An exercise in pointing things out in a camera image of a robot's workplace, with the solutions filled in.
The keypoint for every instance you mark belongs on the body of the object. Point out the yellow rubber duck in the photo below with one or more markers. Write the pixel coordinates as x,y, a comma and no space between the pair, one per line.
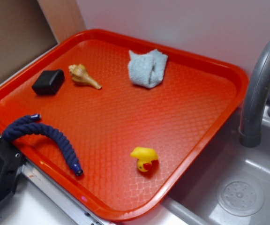
145,157

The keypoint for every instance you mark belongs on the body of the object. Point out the red plastic tray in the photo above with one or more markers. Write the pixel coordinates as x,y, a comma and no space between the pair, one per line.
177,119

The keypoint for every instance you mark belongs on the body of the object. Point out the light blue folded cloth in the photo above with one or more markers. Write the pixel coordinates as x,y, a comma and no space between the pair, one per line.
147,70

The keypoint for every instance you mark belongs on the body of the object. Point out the tan conch seashell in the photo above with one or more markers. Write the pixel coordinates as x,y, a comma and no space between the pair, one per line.
81,76

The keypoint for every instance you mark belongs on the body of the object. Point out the black rectangular block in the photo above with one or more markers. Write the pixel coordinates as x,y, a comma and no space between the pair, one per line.
49,82

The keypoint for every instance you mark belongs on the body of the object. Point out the grey plastic sink basin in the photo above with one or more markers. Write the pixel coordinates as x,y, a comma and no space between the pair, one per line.
228,184

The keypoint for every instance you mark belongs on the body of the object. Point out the grey sink faucet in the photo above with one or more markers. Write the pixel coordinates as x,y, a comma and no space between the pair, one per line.
257,94

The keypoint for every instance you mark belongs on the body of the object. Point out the brown cardboard panel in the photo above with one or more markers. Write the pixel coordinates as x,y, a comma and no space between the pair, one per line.
29,28

